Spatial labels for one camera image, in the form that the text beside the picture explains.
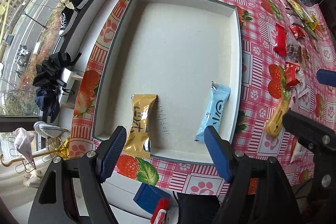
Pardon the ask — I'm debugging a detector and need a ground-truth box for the red torn wrapper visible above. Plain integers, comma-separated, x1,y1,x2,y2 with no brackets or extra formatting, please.
284,62,302,89

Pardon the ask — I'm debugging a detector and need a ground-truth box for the white shallow tray box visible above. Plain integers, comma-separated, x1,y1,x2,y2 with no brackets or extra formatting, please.
92,0,242,165

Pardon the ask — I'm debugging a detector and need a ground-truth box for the pink strawberry tablecloth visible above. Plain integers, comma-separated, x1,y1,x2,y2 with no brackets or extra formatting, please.
69,0,335,195

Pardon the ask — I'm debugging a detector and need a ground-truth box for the small red candy wrapper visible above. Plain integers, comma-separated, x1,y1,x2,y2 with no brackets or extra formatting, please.
289,25,305,39

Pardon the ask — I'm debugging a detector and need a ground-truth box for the blue box under table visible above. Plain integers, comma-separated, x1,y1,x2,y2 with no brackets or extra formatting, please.
133,183,171,214

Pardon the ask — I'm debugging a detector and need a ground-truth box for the long red snack packet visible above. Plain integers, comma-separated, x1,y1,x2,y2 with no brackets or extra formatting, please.
274,24,287,57

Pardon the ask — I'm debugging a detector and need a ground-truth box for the light purple snack packet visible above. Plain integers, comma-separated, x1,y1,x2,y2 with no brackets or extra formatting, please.
287,14,304,27

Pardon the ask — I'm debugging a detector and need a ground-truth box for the pink cranberry crisp packet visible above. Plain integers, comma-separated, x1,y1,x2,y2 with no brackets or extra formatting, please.
290,137,306,163

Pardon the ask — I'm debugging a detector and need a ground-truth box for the yellow biscuit stick packet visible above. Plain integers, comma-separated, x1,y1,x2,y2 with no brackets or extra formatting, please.
265,99,289,138

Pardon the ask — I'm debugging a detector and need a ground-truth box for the clear chocolate ball packet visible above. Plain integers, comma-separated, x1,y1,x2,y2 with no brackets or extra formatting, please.
286,38,302,63

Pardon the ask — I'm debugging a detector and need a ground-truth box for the clear chocolate wafer packet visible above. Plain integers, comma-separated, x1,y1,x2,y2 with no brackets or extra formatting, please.
297,46,310,69

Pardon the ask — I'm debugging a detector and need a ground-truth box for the black folded umbrella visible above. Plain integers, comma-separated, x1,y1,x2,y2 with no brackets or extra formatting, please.
33,52,81,123

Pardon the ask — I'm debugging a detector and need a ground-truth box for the light blue snack packet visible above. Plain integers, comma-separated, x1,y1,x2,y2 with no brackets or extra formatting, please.
194,81,231,143

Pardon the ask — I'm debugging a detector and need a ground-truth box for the black white sneaker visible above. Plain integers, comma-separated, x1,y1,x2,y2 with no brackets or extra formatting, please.
59,6,78,36

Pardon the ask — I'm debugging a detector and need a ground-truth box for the pink white pouch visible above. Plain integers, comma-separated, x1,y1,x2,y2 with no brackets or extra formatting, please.
289,85,310,112

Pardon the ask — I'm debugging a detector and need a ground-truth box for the small yellow sachet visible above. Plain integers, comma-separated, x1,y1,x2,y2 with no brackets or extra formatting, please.
306,20,318,30

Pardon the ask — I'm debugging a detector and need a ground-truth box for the green yellow snack packet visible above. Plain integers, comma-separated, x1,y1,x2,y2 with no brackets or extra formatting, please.
287,0,314,23

